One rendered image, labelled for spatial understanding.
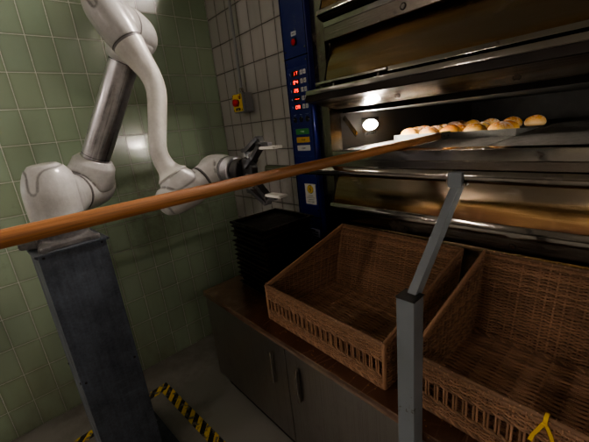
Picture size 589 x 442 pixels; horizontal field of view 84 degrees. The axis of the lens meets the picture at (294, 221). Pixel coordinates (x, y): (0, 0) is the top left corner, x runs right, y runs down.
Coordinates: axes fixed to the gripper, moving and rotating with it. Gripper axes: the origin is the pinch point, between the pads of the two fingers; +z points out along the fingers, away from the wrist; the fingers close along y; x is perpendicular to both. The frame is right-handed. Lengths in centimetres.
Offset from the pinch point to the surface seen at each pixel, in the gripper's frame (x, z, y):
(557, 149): -56, 52, 2
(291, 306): -7, -10, 49
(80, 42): 12, -120, -59
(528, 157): -56, 45, 4
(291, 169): -0.7, 4.6, -0.7
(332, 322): -6.2, 10.1, 47.0
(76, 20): 11, -120, -69
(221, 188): 21.1, 4.7, 0.1
